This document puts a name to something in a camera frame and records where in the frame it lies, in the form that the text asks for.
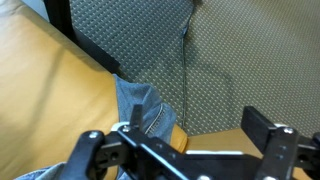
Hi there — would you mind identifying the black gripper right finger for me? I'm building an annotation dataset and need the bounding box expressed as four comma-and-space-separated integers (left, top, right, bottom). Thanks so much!
240, 105, 320, 180

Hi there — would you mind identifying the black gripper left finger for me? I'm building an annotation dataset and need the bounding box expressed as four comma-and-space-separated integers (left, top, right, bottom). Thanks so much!
59, 103, 189, 180

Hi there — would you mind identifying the blue denim trouser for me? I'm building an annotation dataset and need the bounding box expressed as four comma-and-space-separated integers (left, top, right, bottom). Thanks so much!
13, 73, 178, 180

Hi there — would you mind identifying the tan leather sofa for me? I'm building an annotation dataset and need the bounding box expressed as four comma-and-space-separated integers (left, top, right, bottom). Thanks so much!
0, 0, 303, 180

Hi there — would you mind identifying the thin black floor cable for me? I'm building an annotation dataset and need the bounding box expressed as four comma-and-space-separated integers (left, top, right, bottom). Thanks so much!
181, 0, 196, 128

